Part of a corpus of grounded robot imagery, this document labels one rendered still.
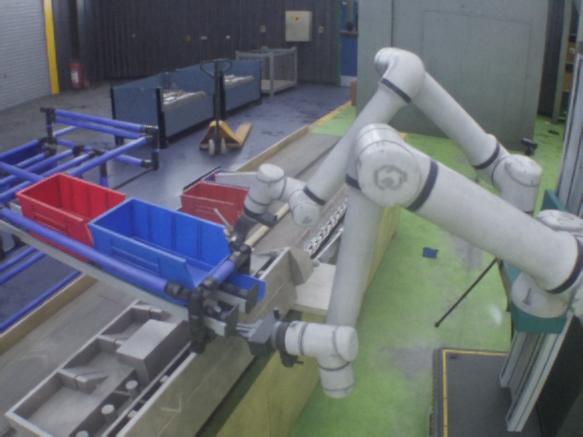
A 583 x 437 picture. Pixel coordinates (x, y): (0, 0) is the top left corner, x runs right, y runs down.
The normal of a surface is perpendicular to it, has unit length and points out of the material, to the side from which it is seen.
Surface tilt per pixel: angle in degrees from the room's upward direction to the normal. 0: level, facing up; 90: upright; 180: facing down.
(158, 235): 88
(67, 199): 88
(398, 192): 93
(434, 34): 90
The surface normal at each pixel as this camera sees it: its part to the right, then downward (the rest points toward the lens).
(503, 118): -0.39, 0.40
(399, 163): -0.07, 0.37
